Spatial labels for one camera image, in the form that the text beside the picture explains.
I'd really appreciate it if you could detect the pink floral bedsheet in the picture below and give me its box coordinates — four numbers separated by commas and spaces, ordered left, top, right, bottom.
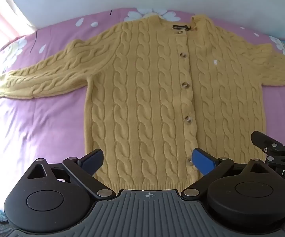
0, 7, 285, 203

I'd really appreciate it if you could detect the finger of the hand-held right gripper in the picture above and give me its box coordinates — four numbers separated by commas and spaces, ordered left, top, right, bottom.
251, 130, 285, 157

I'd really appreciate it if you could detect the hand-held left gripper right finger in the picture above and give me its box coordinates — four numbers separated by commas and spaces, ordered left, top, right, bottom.
181, 148, 269, 200

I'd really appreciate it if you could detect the pale pink curtain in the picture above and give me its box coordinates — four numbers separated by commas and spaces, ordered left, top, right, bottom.
0, 0, 37, 63

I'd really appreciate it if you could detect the yellow cable knit cardigan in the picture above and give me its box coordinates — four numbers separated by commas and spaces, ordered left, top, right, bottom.
0, 13, 285, 191

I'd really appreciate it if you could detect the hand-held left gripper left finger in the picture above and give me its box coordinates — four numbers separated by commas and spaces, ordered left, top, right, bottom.
27, 149, 116, 200

